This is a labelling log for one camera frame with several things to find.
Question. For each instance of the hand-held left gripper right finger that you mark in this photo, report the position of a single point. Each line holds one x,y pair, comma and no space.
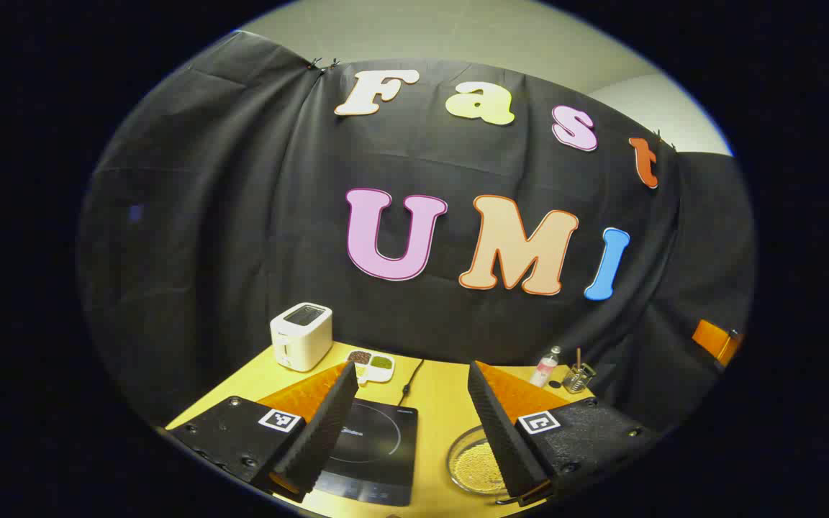
504,432

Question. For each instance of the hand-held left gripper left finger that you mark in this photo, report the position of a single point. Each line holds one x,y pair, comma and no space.
321,432

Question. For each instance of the steel pot with soybeans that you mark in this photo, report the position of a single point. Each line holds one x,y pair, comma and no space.
476,464

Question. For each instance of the black induction cooktop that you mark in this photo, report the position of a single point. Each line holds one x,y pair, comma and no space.
378,446

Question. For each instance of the clear bottle with pink label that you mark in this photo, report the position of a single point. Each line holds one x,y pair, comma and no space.
544,368

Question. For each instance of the white divided dish with beans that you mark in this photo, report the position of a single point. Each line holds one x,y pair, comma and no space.
371,363

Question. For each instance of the small clear utensil holder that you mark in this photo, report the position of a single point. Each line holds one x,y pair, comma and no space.
578,380

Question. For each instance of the white toaster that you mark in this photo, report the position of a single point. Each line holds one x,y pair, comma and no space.
301,338

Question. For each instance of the orange chair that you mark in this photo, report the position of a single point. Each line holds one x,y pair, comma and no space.
713,338

